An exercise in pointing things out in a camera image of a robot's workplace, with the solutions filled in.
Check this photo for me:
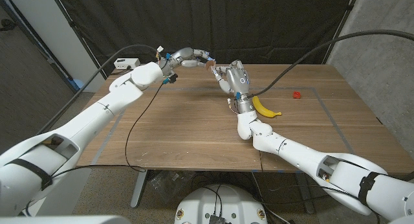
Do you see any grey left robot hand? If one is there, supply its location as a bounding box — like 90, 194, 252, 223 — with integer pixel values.
160, 47, 216, 77

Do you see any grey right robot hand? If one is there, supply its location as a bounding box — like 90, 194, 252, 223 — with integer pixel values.
212, 59, 252, 96

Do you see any yellow banana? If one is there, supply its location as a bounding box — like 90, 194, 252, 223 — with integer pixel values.
252, 95, 283, 118

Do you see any grey tape outline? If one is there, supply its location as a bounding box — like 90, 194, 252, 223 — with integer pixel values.
91, 86, 354, 166

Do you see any black backdrop curtain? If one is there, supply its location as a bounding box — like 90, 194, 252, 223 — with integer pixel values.
51, 0, 360, 78

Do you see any white power box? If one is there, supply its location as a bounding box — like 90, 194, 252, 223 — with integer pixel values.
113, 58, 141, 71

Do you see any black backdrop stand pole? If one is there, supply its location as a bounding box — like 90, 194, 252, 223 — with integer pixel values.
48, 0, 108, 79
322, 0, 360, 65

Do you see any clear plastic bag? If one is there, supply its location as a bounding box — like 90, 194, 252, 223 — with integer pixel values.
149, 170, 192, 202

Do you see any white robot torso dome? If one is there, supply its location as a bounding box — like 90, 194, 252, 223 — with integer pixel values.
174, 184, 268, 224

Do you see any black finned torso module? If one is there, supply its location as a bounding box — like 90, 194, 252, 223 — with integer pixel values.
208, 213, 228, 224

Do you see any white robot torso rim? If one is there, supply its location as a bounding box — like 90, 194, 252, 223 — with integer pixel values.
0, 215, 131, 224

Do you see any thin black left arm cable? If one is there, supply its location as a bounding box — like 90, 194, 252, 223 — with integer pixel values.
50, 82, 165, 179

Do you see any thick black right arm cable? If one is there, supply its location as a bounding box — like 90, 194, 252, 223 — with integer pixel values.
252, 29, 414, 183

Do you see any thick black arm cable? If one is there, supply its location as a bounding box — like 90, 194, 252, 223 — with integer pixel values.
37, 44, 161, 136
252, 29, 414, 183

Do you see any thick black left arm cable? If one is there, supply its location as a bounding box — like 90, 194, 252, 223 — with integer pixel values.
37, 44, 161, 136

